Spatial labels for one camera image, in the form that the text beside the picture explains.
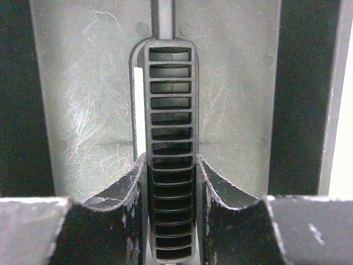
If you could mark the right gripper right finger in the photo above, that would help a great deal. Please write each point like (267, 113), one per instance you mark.
(233, 227)

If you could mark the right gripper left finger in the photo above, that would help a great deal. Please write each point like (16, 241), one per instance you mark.
(110, 227)

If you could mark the black toolbox tray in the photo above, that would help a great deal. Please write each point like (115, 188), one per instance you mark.
(254, 87)

